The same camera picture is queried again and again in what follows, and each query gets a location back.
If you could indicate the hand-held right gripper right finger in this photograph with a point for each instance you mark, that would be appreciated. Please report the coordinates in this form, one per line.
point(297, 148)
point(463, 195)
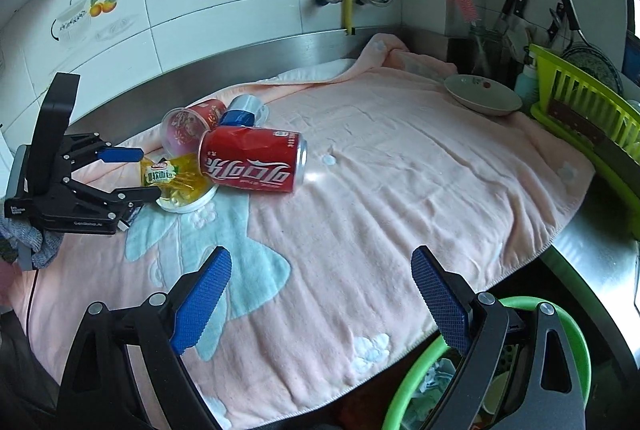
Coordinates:
point(440, 300)

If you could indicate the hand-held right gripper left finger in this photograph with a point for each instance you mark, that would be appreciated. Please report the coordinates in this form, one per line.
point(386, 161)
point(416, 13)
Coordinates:
point(202, 305)

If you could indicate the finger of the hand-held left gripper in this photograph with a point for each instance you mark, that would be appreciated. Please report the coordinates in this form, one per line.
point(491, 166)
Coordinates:
point(120, 154)
point(135, 196)

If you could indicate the yellow plastic wrapper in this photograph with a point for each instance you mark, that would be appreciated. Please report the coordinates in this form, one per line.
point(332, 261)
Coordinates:
point(185, 180)

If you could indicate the red printed cup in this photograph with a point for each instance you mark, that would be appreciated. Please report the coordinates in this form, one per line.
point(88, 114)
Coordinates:
point(192, 127)

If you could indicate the green plastic basket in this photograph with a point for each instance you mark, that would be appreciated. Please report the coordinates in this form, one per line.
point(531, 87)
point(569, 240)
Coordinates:
point(400, 390)

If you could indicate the red cola can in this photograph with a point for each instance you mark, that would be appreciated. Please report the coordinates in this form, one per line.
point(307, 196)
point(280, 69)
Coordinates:
point(250, 159)

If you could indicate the blue drink can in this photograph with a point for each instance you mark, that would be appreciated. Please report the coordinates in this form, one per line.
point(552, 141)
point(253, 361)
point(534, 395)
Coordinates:
point(240, 114)

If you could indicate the person's left forearm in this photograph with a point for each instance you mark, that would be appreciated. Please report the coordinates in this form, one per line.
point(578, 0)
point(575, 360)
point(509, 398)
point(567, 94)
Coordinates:
point(30, 240)

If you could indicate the pink towel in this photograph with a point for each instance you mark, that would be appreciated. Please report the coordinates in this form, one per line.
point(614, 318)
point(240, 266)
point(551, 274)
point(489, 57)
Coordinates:
point(375, 210)

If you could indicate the white ceramic dish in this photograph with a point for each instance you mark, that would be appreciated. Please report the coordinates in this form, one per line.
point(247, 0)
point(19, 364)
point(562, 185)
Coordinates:
point(480, 97)

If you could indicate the green dish rack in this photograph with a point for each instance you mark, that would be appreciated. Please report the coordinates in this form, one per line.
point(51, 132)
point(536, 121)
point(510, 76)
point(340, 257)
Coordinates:
point(542, 112)

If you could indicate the teal bottle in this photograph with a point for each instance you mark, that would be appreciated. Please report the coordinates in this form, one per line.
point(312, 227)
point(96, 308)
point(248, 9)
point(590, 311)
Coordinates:
point(526, 84)

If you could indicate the knife block with utensils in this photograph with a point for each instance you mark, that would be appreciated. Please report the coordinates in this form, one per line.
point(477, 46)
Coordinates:
point(482, 52)

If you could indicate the pink bottle brush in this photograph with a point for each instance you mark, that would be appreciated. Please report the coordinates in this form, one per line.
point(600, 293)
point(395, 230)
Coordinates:
point(465, 4)

